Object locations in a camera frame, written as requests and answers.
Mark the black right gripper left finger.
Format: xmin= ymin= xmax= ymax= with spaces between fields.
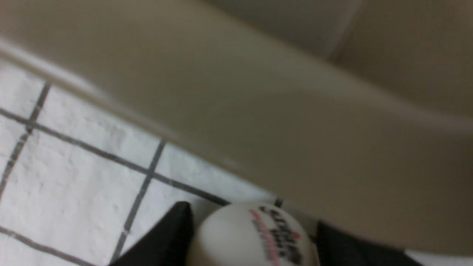
xmin=111 ymin=201 xmax=194 ymax=266

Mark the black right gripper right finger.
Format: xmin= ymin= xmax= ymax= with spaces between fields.
xmin=316 ymin=222 xmax=421 ymax=266

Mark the white ping-pong ball with logo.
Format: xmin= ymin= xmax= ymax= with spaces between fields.
xmin=186 ymin=202 xmax=319 ymax=266

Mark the white grid tablecloth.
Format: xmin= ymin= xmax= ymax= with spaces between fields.
xmin=0 ymin=61 xmax=473 ymax=266

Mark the olive plastic bin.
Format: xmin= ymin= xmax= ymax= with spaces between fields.
xmin=1 ymin=0 xmax=472 ymax=256

